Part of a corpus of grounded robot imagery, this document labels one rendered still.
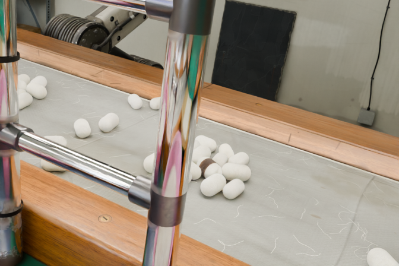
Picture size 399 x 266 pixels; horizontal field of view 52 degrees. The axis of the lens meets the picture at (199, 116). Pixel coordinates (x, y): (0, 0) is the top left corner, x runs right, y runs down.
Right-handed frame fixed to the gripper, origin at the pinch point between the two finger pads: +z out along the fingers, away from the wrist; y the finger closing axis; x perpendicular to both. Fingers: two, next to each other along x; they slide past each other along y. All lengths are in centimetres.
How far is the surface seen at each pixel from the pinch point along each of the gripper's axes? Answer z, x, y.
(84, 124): 8.8, -13.1, -23.4
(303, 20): -86, -136, 114
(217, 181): 1.9, -21.5, -40.2
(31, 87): 12.2, -9.4, -8.0
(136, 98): 2.5, -20.8, -14.6
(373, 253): -3, -28, -55
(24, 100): 13.2, -8.3, -13.1
